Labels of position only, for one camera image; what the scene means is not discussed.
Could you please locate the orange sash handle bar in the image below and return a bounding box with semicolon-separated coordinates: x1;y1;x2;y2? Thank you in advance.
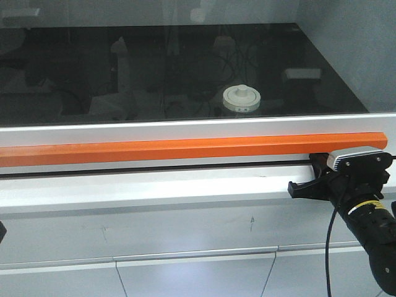
1;132;388;167

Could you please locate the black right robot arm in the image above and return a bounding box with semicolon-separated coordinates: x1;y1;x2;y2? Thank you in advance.
288;147;395;296

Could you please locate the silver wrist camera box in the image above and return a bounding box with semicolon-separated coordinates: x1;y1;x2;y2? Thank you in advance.
326;146;393;172

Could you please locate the glass fume hood sash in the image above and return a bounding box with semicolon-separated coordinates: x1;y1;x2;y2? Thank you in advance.
1;1;395;176

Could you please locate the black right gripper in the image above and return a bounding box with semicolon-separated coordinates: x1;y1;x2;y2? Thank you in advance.
288;153;390;213

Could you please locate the glass jar with white lid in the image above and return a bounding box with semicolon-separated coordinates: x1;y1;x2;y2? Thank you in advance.
222;84;261;118

